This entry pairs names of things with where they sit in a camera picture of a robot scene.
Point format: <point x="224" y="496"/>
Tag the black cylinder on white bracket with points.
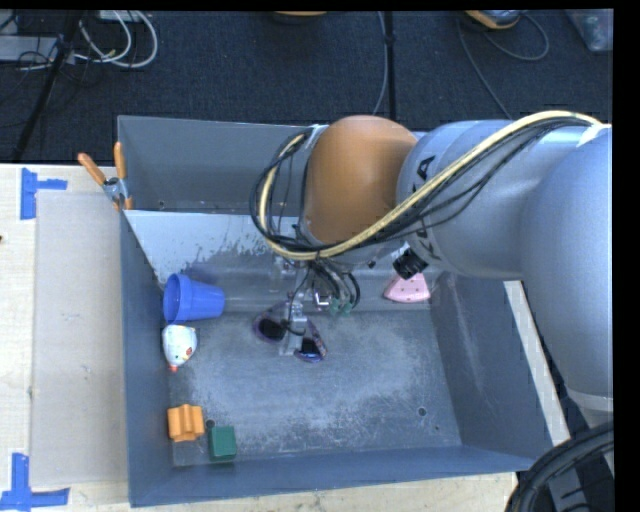
<point x="409" y="264"/>

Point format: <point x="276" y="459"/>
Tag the blue plastic cup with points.
<point x="192" y="300"/>

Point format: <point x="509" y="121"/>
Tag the grey metal bin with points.
<point x="325" y="400"/>

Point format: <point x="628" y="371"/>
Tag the purple sunglasses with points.
<point x="270" y="327"/>

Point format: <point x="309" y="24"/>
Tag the pale flat board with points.
<point x="75" y="340"/>

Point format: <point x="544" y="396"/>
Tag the dark green block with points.
<point x="222" y="443"/>

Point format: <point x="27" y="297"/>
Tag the white toy chicken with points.
<point x="177" y="345"/>

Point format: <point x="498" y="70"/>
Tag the pink triangular pad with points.
<point x="407" y="291"/>

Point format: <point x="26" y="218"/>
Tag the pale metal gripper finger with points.
<point x="314" y="324"/>
<point x="296" y="320"/>

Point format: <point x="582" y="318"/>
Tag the orange ridged block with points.
<point x="185" y="422"/>

